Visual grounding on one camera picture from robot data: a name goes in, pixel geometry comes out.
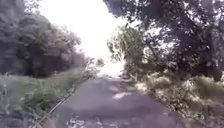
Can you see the grass verge with weeds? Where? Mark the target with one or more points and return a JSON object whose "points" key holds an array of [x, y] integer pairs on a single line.
{"points": [[36, 90]]}

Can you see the overgrown verge with bushes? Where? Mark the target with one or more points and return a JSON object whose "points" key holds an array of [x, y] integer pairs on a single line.
{"points": [[186, 91]]}

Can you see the row of dark trees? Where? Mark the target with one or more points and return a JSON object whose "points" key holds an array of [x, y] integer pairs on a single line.
{"points": [[33, 46]]}

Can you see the grey asphalt path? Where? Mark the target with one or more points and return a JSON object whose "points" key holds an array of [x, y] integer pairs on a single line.
{"points": [[110, 106]]}

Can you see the large overhanging trees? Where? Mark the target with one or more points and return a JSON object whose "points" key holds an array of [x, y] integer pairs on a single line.
{"points": [[173, 36]]}

